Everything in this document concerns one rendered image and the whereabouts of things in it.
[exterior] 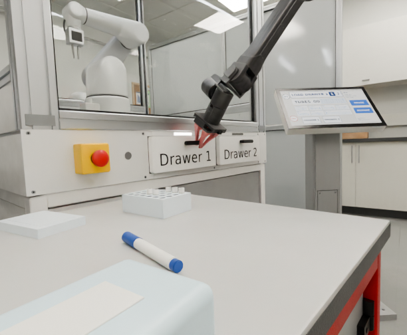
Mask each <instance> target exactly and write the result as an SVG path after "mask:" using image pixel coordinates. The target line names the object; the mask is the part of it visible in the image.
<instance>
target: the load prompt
mask: <svg viewBox="0 0 407 335"><path fill-rule="evenodd" d="M289 95H290V97H291V98H318V97H343V95H342V93H341V91H340V90H335V91H310V92H289Z"/></svg>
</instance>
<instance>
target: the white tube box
mask: <svg viewBox="0 0 407 335"><path fill-rule="evenodd" d="M122 208H123V212H127V213H134V214H138V215H145V216H149V217H155V218H160V219H165V218H168V217H171V216H174V215H177V214H180V213H184V212H187V211H190V210H192V204H191V193H190V192H184V193H179V191H178V192H177V193H172V191H171V192H166V190H163V189H159V195H153V189H152V194H150V195H147V193H146V189H145V190H142V191H135V192H132V193H125V194H122Z"/></svg>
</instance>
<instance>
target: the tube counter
mask: <svg viewBox="0 0 407 335"><path fill-rule="evenodd" d="M312 100H313V103H314V104H344V103H347V102H346V100H345V99H344V98H316V99H312Z"/></svg>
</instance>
